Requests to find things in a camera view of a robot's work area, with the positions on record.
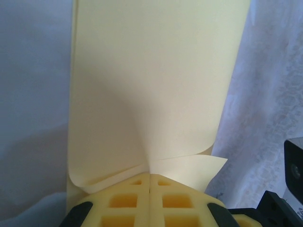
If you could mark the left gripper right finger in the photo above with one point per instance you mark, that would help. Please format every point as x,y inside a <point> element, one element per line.
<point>177,203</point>

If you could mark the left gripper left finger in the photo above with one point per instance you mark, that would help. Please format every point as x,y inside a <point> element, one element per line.
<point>123,203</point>

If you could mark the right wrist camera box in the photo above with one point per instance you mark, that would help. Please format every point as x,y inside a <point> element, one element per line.
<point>294,165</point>

